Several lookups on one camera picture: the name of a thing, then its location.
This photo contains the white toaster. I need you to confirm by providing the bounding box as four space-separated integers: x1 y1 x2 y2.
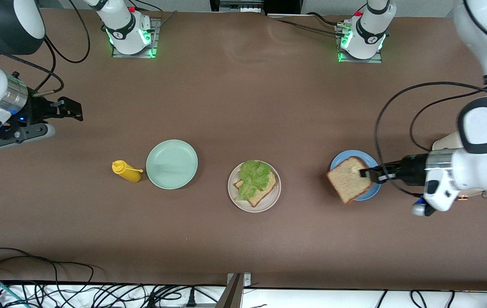
432 132 487 201

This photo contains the brown table cover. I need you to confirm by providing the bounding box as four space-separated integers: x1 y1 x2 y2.
0 8 487 292

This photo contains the black equipment box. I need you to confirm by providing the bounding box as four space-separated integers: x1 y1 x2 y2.
209 0 304 14

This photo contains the beige plate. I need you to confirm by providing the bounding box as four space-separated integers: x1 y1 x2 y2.
227 160 282 213

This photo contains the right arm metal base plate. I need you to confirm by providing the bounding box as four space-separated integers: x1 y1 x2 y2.
112 18 159 59

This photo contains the green lettuce leaf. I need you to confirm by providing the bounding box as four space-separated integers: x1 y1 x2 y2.
235 160 272 201

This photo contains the yellow mustard squeeze bottle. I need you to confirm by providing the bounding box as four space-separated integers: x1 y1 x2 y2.
112 160 144 184

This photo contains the brown bread slice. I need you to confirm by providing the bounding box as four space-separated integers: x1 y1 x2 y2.
233 171 279 207
326 156 373 205

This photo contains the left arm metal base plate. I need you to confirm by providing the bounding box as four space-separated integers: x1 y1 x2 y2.
336 24 383 64

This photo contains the blue plate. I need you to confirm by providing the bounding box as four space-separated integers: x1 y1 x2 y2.
330 150 383 201

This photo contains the grey metal bracket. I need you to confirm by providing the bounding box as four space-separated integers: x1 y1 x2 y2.
216 272 252 308

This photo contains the black base cable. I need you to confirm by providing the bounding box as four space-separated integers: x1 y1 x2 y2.
269 12 347 38

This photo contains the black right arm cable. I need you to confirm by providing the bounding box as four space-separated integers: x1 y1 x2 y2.
0 0 91 97

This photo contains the black looped cable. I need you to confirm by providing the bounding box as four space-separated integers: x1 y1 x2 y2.
0 247 95 308

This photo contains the mint green plate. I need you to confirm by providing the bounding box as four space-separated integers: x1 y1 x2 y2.
146 139 199 190

